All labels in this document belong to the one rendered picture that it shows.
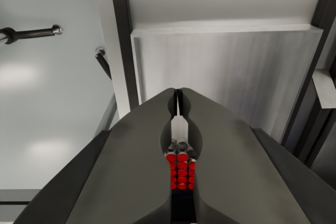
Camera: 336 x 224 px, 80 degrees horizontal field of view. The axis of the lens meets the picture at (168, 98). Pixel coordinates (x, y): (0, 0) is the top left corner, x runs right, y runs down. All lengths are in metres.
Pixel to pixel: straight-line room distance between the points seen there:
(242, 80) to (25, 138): 1.86
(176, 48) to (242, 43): 0.10
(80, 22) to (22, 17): 0.33
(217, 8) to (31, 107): 1.61
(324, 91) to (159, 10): 0.29
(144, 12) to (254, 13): 0.16
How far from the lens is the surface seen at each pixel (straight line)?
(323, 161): 0.59
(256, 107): 0.42
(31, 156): 2.19
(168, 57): 0.34
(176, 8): 0.32
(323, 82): 0.41
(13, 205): 0.76
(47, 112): 1.75
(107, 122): 0.96
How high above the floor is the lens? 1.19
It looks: 57 degrees down
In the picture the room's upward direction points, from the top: 179 degrees counter-clockwise
